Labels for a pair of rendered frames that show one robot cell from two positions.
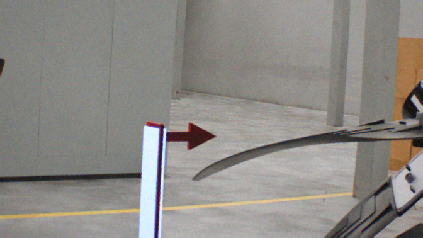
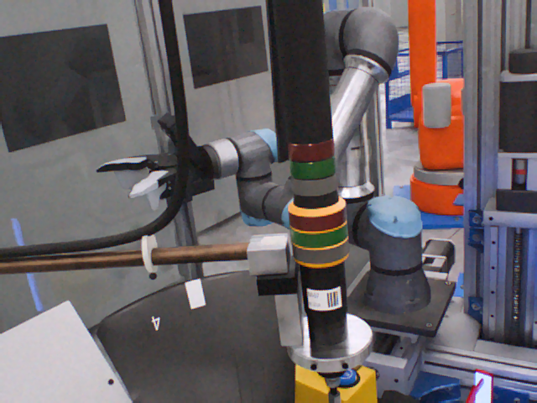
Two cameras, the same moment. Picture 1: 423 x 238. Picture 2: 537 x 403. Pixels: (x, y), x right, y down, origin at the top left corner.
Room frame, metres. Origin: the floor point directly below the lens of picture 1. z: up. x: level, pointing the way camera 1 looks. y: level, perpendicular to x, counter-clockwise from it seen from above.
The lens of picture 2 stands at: (1.23, -0.36, 1.71)
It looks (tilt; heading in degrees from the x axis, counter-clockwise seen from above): 19 degrees down; 168
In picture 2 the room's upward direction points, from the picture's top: 7 degrees counter-clockwise
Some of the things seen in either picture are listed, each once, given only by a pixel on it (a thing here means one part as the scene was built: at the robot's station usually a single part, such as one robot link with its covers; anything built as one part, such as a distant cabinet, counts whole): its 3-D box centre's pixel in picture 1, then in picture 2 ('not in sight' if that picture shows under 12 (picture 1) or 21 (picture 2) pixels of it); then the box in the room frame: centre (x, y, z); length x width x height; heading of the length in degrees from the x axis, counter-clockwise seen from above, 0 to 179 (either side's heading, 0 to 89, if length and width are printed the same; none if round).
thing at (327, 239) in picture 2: not in sight; (318, 229); (0.86, -0.24, 1.54); 0.04 x 0.04 x 0.01
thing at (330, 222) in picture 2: not in sight; (317, 213); (0.86, -0.24, 1.56); 0.04 x 0.04 x 0.01
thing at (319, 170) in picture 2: not in sight; (312, 164); (0.86, -0.24, 1.60); 0.03 x 0.03 x 0.01
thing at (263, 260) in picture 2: not in sight; (312, 295); (0.86, -0.25, 1.49); 0.09 x 0.07 x 0.10; 69
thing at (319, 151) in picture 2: not in sight; (310, 147); (0.86, -0.24, 1.61); 0.03 x 0.03 x 0.01
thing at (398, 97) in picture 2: not in sight; (435, 83); (-5.44, 3.61, 0.49); 1.27 x 0.88 x 0.98; 124
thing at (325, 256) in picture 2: not in sight; (320, 244); (0.86, -0.24, 1.53); 0.04 x 0.04 x 0.01
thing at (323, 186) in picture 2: not in sight; (314, 180); (0.86, -0.24, 1.58); 0.03 x 0.03 x 0.01
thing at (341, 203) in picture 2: not in sight; (318, 229); (0.86, -0.24, 1.54); 0.04 x 0.04 x 0.05
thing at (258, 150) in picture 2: not in sight; (251, 152); (0.15, -0.14, 1.43); 0.11 x 0.08 x 0.09; 111
